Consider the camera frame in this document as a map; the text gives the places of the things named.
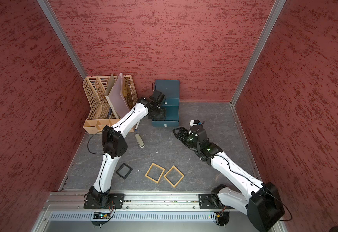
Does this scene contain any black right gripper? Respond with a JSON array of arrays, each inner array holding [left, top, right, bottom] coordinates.
[[172, 127, 200, 150]]

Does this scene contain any teal drawer cabinet yellow trim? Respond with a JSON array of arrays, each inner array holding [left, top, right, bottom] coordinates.
[[152, 80, 180, 127]]

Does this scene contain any black square box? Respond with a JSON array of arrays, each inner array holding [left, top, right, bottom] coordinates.
[[153, 109, 166, 121], [116, 163, 133, 180]]

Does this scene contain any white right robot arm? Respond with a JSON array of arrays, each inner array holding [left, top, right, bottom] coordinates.
[[173, 123, 285, 232]]

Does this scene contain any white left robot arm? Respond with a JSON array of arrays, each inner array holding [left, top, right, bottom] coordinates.
[[87, 94, 166, 207]]

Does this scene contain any pink paper folder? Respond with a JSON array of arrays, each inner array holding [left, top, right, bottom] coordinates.
[[105, 73, 131, 119]]

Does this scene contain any beige stapler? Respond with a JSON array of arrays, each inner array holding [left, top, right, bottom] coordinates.
[[135, 133, 145, 148]]

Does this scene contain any beige lattice file organizer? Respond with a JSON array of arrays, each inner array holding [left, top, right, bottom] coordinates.
[[83, 74, 138, 134]]

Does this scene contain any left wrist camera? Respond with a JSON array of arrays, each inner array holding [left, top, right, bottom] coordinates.
[[149, 90, 166, 106]]

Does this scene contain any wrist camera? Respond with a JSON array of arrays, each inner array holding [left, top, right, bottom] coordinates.
[[189, 119, 205, 134], [149, 90, 166, 106]]

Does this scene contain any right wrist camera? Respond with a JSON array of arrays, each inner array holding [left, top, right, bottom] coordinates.
[[189, 119, 205, 134]]

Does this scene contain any large wooden frame left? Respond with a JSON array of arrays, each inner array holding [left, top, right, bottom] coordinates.
[[145, 163, 165, 184]]

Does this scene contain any large wooden frame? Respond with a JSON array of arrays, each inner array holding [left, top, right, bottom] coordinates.
[[145, 163, 165, 184], [164, 166, 184, 188]]

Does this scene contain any large wooden frame right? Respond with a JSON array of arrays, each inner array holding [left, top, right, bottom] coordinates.
[[164, 166, 184, 188]]

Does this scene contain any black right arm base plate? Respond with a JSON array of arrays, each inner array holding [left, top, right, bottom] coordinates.
[[199, 193, 230, 211]]

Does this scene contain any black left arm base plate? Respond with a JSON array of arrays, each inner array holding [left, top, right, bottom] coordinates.
[[83, 193, 125, 209]]

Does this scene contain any aluminium corner post left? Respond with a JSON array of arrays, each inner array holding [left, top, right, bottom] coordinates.
[[37, 0, 87, 80]]

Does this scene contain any aluminium corner post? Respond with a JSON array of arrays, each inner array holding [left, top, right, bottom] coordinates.
[[230, 0, 288, 106], [37, 0, 87, 80]]

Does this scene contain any aluminium front rail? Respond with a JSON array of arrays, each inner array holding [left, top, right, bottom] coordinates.
[[41, 190, 280, 212]]

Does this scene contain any aluminium corner post right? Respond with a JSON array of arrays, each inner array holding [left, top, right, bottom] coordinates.
[[230, 0, 288, 106]]

